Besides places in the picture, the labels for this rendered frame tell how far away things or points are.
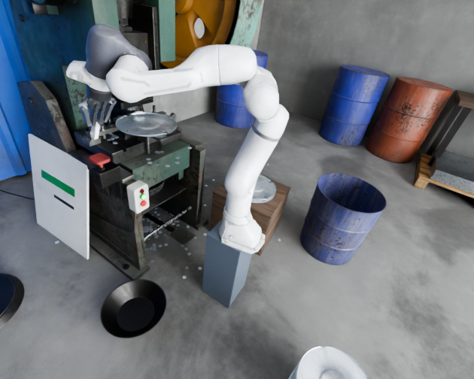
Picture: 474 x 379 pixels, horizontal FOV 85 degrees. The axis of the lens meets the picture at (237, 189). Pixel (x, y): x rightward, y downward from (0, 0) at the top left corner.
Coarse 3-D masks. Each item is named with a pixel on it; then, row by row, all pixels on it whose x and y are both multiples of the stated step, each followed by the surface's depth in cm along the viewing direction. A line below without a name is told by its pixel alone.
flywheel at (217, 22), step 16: (192, 0) 127; (208, 0) 123; (224, 0) 119; (192, 16) 131; (208, 16) 126; (224, 16) 118; (176, 32) 141; (192, 32) 136; (208, 32) 130; (224, 32) 122; (176, 48) 145; (192, 48) 139; (176, 64) 145
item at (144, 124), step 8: (144, 112) 140; (120, 120) 129; (128, 120) 130; (136, 120) 130; (144, 120) 131; (152, 120) 133; (160, 120) 135; (168, 120) 137; (120, 128) 122; (128, 128) 123; (136, 128) 124; (144, 128) 125; (152, 128) 126; (160, 128) 128; (168, 128) 129; (144, 136) 119; (152, 136) 120
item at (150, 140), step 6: (174, 132) 126; (180, 132) 127; (138, 138) 131; (144, 138) 128; (150, 138) 129; (156, 138) 120; (162, 138) 119; (168, 138) 122; (144, 144) 130; (150, 144) 131; (156, 144) 134; (162, 144) 136; (150, 150) 132
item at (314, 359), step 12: (312, 348) 104; (324, 348) 105; (300, 360) 100; (312, 360) 101; (324, 360) 101; (336, 360) 102; (348, 360) 103; (300, 372) 97; (312, 372) 98; (324, 372) 98; (336, 372) 98; (348, 372) 99; (360, 372) 100
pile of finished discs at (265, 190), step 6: (258, 180) 176; (264, 180) 177; (270, 180) 178; (258, 186) 169; (264, 186) 171; (270, 186) 172; (258, 192) 165; (264, 192) 166; (270, 192) 167; (252, 198) 158; (258, 198) 160; (264, 198) 161; (270, 198) 163
